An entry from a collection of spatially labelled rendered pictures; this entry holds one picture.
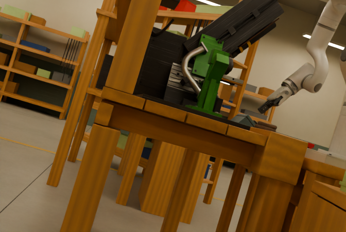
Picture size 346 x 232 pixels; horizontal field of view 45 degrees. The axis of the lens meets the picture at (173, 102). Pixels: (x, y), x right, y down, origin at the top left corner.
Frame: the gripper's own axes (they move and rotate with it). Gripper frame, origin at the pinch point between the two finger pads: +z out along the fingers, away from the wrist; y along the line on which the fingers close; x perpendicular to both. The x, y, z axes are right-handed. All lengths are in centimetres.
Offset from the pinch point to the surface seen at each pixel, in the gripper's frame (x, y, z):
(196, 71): 33.7, 0.3, 14.4
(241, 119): 5.4, -11.5, 13.7
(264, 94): -182, 838, -257
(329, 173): -13, -67, 14
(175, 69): 40.7, 1.3, 21.8
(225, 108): -146, 833, -153
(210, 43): 39.6, 4.3, 0.2
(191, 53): 41.7, -1.5, 11.7
